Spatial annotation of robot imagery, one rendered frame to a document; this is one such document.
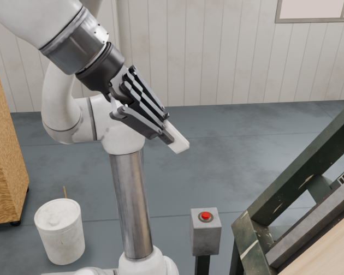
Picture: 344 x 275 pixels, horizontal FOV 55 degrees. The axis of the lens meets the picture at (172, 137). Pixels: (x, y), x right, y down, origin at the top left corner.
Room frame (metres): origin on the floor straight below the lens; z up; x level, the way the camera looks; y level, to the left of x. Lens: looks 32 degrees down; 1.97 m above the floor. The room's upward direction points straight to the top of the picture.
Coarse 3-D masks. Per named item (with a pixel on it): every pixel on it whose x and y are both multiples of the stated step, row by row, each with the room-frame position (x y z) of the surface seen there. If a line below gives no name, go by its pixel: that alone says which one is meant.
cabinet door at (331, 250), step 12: (336, 228) 0.78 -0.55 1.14; (324, 240) 0.77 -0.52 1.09; (336, 240) 0.74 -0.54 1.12; (312, 252) 0.76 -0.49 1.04; (324, 252) 0.73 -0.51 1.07; (336, 252) 0.71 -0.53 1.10; (300, 264) 0.75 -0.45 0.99; (312, 264) 0.73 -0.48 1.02; (324, 264) 0.70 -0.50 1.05; (336, 264) 0.68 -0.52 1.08
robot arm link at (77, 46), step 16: (80, 16) 0.46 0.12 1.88; (64, 32) 0.44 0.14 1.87; (80, 32) 0.45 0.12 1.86; (96, 32) 0.46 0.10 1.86; (48, 48) 0.44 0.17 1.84; (64, 48) 0.44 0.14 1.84; (80, 48) 0.44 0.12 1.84; (96, 48) 0.45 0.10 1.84; (64, 64) 0.44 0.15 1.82; (80, 64) 0.44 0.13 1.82
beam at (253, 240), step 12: (240, 216) 1.10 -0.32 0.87; (240, 228) 1.05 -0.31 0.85; (252, 228) 1.00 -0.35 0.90; (264, 228) 1.03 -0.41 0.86; (240, 240) 0.99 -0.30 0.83; (252, 240) 0.95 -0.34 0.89; (264, 240) 0.95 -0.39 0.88; (240, 252) 0.94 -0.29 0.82; (252, 252) 0.90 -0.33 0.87; (264, 252) 0.87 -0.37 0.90; (252, 264) 0.86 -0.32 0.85; (264, 264) 0.82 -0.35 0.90
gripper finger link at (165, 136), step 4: (164, 132) 0.49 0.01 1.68; (152, 136) 0.47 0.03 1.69; (156, 136) 0.47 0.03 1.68; (160, 136) 0.49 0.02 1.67; (164, 136) 0.49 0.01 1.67; (168, 136) 0.49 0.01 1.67; (172, 136) 0.50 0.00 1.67; (164, 140) 0.49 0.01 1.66; (168, 140) 0.49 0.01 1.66; (172, 140) 0.49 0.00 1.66; (168, 144) 0.50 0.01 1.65
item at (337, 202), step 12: (336, 192) 0.87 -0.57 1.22; (324, 204) 0.86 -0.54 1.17; (336, 204) 0.83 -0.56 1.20; (312, 216) 0.86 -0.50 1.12; (324, 216) 0.82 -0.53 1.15; (336, 216) 0.83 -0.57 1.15; (300, 228) 0.85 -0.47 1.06; (312, 228) 0.82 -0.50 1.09; (288, 240) 0.84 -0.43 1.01; (300, 240) 0.82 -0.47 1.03; (276, 252) 0.84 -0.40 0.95; (288, 252) 0.82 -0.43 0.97; (276, 264) 0.81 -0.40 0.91
